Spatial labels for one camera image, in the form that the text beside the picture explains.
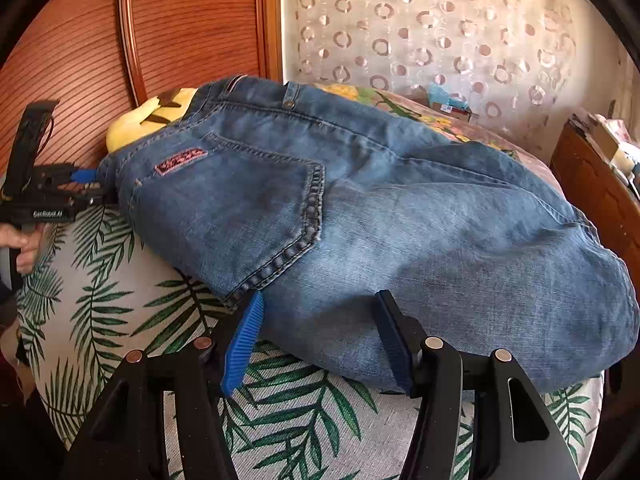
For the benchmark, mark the clutter of small boxes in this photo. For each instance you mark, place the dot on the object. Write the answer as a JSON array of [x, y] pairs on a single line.
[[612, 142]]

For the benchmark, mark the person's left hand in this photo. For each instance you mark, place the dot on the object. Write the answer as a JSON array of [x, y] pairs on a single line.
[[22, 250]]

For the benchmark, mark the brown wooden nightstand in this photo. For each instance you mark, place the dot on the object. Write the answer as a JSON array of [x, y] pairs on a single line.
[[595, 190]]

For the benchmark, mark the circle pattern sheer curtain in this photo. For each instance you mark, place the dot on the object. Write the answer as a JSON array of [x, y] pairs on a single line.
[[450, 25]]

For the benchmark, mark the yellow plush toy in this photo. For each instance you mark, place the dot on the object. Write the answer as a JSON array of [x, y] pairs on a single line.
[[135, 125]]

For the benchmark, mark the floral blanket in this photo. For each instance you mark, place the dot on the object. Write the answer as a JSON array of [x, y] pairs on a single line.
[[400, 105]]

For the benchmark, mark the leaf print bed sheet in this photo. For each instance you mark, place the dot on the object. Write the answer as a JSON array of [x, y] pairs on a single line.
[[125, 310]]

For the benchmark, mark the blue denim pants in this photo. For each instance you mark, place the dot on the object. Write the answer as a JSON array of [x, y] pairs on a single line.
[[375, 220]]

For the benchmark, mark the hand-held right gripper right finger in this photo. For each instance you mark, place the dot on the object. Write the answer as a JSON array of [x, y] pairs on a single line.
[[395, 340]]

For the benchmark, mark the blue packet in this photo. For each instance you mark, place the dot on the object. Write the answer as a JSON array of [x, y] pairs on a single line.
[[442, 96]]

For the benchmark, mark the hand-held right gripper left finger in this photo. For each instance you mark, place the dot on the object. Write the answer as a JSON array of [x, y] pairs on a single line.
[[245, 340]]

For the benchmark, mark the brown ribbed wooden headboard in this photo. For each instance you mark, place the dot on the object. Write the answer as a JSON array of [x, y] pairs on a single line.
[[175, 25]]

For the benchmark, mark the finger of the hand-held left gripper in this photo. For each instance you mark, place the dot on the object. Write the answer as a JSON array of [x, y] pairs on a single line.
[[84, 176], [92, 196]]

